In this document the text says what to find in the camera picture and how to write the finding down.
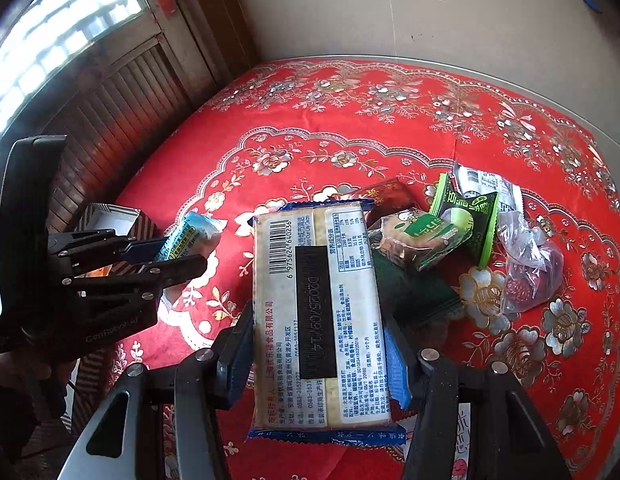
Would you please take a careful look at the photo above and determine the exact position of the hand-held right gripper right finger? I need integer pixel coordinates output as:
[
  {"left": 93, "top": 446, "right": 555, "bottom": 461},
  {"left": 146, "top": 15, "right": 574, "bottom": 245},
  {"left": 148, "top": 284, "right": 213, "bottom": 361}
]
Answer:
[{"left": 385, "top": 312, "right": 573, "bottom": 480}]

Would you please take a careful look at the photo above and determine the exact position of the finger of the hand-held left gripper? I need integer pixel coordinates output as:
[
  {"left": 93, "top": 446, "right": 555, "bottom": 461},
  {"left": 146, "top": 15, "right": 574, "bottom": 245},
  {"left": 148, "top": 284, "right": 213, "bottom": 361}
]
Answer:
[
  {"left": 47, "top": 229, "right": 173, "bottom": 264},
  {"left": 60, "top": 254, "right": 209, "bottom": 307}
]

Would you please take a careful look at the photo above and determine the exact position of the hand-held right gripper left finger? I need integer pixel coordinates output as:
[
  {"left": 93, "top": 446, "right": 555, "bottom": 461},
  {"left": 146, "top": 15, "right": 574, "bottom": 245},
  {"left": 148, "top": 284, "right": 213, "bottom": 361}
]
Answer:
[{"left": 65, "top": 301, "right": 256, "bottom": 480}]

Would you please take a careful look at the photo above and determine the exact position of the light blue snack packet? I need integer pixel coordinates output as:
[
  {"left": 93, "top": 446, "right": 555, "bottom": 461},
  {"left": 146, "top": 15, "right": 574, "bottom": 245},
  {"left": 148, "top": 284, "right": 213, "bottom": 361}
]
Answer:
[{"left": 157, "top": 210, "right": 228, "bottom": 263}]

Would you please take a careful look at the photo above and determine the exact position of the striped cardboard box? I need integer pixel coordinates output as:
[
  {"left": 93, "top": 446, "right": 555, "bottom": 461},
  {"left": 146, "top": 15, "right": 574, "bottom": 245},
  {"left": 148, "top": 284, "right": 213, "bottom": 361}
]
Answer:
[{"left": 70, "top": 202, "right": 163, "bottom": 281}]

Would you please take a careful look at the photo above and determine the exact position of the white blue-edged cracker packet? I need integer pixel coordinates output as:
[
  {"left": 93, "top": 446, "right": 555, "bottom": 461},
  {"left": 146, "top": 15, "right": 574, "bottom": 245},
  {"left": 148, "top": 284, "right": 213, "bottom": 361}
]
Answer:
[{"left": 244, "top": 199, "right": 408, "bottom": 448}]

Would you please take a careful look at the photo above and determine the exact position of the dark green snack packet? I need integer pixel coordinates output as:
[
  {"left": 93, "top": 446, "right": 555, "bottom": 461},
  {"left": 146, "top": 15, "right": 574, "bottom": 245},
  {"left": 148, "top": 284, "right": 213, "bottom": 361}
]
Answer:
[{"left": 372, "top": 250, "right": 466, "bottom": 331}]

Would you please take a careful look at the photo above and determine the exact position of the brown cookie packet green label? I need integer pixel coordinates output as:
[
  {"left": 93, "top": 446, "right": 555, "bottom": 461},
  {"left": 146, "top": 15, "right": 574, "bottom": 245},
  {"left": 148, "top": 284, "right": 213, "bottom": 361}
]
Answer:
[{"left": 367, "top": 207, "right": 473, "bottom": 273}]

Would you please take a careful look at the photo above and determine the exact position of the dark red snack packet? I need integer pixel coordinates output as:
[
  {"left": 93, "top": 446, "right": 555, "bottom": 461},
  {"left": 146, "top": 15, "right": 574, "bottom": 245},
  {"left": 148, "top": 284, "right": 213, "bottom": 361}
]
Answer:
[{"left": 350, "top": 178, "right": 416, "bottom": 226}]

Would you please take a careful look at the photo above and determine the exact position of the brown wooden door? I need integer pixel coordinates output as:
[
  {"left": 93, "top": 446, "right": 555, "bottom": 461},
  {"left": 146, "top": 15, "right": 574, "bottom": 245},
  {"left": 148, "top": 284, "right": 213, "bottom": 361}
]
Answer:
[{"left": 0, "top": 0, "right": 261, "bottom": 241}]

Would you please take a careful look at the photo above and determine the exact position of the bright green snack packet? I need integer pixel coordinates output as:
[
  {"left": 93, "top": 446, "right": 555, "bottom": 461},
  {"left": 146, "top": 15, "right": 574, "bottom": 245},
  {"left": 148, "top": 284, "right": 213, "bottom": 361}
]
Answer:
[{"left": 427, "top": 172, "right": 501, "bottom": 268}]

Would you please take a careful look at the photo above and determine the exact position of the clear bag of red candies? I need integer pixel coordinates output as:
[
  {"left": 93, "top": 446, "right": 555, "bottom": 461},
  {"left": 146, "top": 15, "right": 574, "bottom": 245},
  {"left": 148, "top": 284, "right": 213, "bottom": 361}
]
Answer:
[{"left": 495, "top": 210, "right": 566, "bottom": 316}]

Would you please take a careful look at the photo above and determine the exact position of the white black snack packet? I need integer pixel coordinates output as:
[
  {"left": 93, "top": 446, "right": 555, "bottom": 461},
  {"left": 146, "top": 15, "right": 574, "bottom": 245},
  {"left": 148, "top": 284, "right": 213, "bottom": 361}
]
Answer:
[{"left": 452, "top": 160, "right": 526, "bottom": 216}]

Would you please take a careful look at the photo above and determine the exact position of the red floral tablecloth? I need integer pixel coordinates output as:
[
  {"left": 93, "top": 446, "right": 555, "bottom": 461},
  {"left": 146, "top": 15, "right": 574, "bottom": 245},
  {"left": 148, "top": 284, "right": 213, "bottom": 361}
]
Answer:
[{"left": 70, "top": 57, "right": 620, "bottom": 480}]

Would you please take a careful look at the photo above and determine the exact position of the bright window pane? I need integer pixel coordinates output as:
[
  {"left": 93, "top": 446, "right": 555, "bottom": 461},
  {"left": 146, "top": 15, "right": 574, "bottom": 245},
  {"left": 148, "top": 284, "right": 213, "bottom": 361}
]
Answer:
[{"left": 0, "top": 0, "right": 151, "bottom": 151}]

